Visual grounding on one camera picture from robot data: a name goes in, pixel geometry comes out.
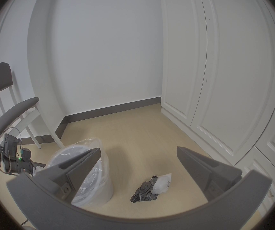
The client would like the white wardrobe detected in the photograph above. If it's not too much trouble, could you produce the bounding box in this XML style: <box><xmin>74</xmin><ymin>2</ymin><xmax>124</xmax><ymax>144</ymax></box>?
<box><xmin>159</xmin><ymin>0</ymin><xmax>275</xmax><ymax>225</ymax></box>

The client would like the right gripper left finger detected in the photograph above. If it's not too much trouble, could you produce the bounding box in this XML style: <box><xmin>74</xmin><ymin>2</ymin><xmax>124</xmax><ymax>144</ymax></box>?
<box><xmin>35</xmin><ymin>148</ymin><xmax>102</xmax><ymax>205</ymax></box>

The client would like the clear plastic bag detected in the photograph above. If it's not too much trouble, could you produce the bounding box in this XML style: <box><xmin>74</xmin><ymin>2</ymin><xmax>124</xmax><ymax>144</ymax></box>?
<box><xmin>47</xmin><ymin>138</ymin><xmax>115</xmax><ymax>209</ymax></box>

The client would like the black plastic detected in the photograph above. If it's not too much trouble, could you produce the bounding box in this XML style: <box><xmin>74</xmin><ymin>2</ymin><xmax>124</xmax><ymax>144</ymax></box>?
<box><xmin>130</xmin><ymin>176</ymin><xmax>159</xmax><ymax>203</ymax></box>

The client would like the white trash bin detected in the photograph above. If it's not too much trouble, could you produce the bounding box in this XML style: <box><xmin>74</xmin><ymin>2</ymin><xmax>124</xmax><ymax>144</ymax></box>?
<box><xmin>47</xmin><ymin>145</ymin><xmax>115</xmax><ymax>209</ymax></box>

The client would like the grey and white chair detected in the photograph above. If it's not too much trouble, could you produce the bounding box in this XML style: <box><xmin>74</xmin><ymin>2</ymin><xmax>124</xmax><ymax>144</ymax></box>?
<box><xmin>0</xmin><ymin>62</ymin><xmax>64</xmax><ymax>150</ymax></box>

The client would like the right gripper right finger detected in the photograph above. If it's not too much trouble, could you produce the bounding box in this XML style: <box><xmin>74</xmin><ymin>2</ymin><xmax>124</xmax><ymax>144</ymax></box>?
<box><xmin>176</xmin><ymin>146</ymin><xmax>243</xmax><ymax>203</ymax></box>

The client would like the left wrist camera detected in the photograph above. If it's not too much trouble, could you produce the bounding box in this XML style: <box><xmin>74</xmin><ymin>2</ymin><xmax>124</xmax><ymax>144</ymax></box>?
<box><xmin>19</xmin><ymin>148</ymin><xmax>31</xmax><ymax>164</ymax></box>

